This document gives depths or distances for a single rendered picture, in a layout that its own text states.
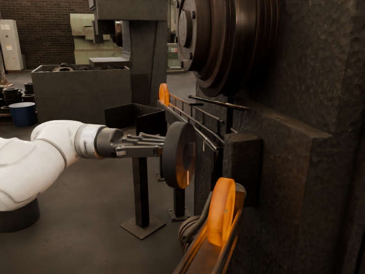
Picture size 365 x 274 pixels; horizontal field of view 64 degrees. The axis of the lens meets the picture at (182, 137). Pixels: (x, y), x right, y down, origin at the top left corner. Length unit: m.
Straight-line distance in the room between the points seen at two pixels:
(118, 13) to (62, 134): 2.91
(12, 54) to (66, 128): 9.84
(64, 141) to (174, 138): 0.29
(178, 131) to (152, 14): 3.13
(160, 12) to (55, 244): 2.77
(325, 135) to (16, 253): 1.62
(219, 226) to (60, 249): 1.29
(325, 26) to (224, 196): 0.46
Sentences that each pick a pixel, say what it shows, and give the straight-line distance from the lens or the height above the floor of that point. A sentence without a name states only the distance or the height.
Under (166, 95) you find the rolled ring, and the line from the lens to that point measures 2.09.
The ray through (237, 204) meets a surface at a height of 0.68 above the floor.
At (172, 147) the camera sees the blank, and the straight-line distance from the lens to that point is 0.61.
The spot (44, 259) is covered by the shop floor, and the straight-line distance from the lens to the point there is 1.78.
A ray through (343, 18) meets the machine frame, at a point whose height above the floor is 1.13.
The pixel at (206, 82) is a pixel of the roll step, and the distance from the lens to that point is 1.04.
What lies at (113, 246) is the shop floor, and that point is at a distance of 1.76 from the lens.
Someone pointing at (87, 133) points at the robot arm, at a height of 0.87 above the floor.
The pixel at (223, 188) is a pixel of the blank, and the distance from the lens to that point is 0.65.
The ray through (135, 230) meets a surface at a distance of 1.83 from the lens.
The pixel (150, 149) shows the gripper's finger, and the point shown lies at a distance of 0.66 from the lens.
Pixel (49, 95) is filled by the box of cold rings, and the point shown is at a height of 0.49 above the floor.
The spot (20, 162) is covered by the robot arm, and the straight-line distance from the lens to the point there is 0.71.
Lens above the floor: 1.09
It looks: 19 degrees down
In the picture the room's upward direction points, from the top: straight up
